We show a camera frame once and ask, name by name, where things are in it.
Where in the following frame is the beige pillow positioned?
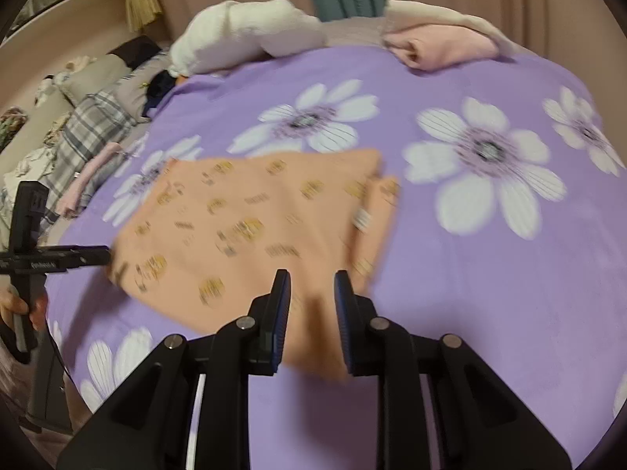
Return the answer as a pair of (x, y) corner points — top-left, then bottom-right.
(59, 54), (130, 108)

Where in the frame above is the grey plaid blanket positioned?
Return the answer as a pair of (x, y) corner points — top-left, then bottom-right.
(0, 90), (138, 236)

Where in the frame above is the cream folded cloth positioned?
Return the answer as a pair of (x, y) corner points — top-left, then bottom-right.
(382, 0), (520, 57)

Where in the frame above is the white window frame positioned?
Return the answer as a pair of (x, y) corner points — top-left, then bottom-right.
(0, 0), (138, 47)

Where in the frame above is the white cable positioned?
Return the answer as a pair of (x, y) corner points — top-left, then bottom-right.
(188, 373), (207, 470)

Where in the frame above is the person's left hand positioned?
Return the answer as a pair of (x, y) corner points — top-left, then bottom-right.
(0, 286), (50, 348)

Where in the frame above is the grey pillow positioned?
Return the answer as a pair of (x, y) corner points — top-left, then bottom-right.
(112, 51), (172, 118)

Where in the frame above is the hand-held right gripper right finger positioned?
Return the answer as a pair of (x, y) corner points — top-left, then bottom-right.
(334, 270), (573, 470)

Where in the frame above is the orange printed shirt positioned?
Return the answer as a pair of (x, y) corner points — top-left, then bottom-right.
(107, 148), (402, 383)

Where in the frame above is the grey bed sheet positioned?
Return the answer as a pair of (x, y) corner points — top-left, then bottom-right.
(321, 14), (390, 49)

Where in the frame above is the light pink cloth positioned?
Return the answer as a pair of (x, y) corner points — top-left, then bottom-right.
(56, 142), (123, 216)

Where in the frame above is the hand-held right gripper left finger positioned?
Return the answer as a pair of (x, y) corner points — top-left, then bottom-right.
(56, 269), (292, 470)

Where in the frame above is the purple floral blanket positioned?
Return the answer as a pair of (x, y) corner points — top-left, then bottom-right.
(46, 44), (627, 470)

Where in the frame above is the dark navy clothing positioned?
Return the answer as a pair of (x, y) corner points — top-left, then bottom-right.
(144, 71), (179, 121)

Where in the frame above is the white plush toy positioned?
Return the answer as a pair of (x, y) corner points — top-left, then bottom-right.
(34, 56), (99, 106)

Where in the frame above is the straw-coloured tassel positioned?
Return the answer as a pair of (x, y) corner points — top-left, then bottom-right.
(125, 0), (163, 33)

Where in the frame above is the floral printed cloth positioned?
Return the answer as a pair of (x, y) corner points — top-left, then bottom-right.
(0, 107), (30, 150)

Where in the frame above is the grey cloth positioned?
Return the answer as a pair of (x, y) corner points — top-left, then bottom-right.
(81, 149), (148, 211)

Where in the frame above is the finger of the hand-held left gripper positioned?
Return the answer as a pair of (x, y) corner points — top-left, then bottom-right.
(34, 246), (112, 271)

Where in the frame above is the dark brown cushion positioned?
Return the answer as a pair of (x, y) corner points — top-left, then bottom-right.
(110, 35), (162, 67)

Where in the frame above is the white folded towel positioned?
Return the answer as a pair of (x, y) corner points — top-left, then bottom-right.
(169, 0), (328, 79)

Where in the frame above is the pink folded garment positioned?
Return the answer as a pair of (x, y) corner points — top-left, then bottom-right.
(382, 24), (500, 70)

